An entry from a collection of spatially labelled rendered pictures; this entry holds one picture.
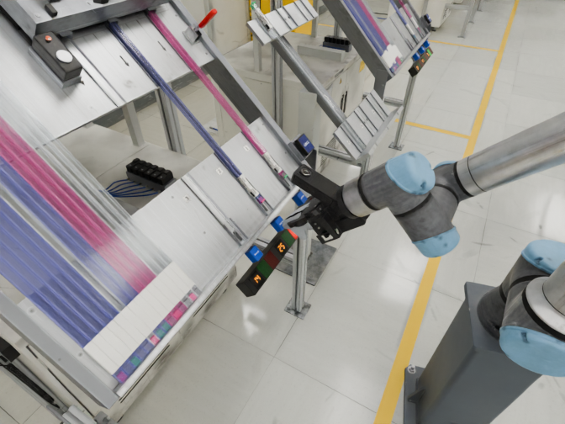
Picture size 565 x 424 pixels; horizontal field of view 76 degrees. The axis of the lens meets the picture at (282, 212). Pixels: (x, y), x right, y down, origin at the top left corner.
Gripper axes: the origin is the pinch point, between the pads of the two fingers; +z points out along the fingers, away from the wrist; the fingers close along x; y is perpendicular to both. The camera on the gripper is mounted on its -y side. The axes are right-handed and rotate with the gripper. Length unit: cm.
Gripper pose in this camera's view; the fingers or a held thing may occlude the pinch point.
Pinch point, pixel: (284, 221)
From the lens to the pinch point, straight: 84.6
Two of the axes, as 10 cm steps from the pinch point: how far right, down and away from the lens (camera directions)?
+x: 4.9, -5.8, 6.5
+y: 6.3, 7.5, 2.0
